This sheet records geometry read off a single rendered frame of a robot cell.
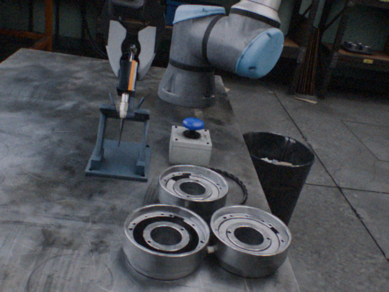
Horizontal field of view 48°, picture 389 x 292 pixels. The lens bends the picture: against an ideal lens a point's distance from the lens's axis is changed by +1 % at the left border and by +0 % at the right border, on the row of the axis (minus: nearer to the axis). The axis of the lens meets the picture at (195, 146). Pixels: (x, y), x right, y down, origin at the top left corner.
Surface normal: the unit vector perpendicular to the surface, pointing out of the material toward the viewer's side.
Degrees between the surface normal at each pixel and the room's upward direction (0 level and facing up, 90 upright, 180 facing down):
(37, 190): 0
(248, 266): 90
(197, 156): 90
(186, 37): 90
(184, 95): 72
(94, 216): 0
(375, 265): 0
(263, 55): 98
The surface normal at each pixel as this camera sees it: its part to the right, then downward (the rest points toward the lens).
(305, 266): 0.15, -0.90
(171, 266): 0.16, 0.44
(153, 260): -0.22, 0.38
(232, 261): -0.44, 0.32
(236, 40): -0.53, -0.01
